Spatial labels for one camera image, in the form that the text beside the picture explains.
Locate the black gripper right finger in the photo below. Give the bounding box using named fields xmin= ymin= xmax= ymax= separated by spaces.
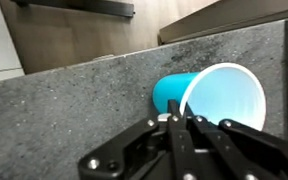
xmin=185 ymin=105 xmax=288 ymax=180

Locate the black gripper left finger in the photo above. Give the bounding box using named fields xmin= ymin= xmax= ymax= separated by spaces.
xmin=78 ymin=100 xmax=194 ymax=180

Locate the blue plastic cup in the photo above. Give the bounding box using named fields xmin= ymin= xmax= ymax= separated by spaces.
xmin=152 ymin=63 xmax=267 ymax=131

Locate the black cabinet handle bar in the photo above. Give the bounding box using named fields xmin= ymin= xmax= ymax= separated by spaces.
xmin=11 ymin=0 xmax=135 ymax=18

